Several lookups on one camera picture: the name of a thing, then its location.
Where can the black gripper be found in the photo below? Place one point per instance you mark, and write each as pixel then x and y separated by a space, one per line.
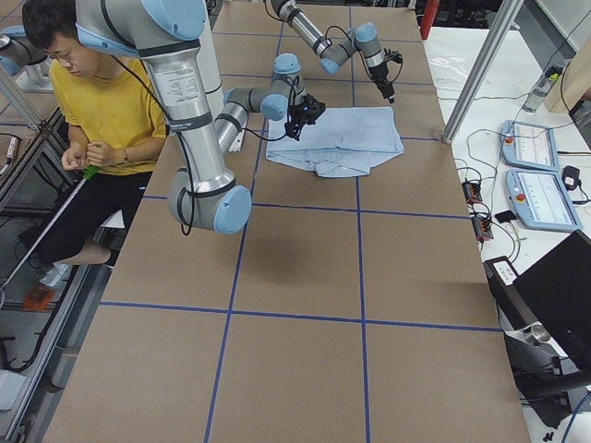
pixel 381 74
pixel 298 116

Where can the light blue button shirt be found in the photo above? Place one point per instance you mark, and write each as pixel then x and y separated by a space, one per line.
pixel 344 142

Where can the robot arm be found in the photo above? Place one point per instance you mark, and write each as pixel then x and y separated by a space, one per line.
pixel 335 46
pixel 165 36

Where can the clear plastic bag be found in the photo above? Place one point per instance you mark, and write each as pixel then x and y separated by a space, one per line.
pixel 448 71

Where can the red cylinder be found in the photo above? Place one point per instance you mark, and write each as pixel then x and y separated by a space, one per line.
pixel 430 12

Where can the far blue teach pendant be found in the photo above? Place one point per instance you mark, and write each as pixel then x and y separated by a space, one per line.
pixel 529 146

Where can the blue teach pendant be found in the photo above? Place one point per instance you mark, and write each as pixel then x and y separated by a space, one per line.
pixel 540 201
pixel 529 146

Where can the clear water bottle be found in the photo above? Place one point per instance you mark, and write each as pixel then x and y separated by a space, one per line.
pixel 542 87

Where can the person in yellow shirt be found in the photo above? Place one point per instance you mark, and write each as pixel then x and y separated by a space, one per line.
pixel 114 126

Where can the near blue teach pendant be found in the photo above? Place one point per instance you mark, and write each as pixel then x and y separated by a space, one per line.
pixel 540 201

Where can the black laptop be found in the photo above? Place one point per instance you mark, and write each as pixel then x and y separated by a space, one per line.
pixel 557 291

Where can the aluminium frame post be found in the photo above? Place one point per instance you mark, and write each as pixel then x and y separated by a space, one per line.
pixel 490 47

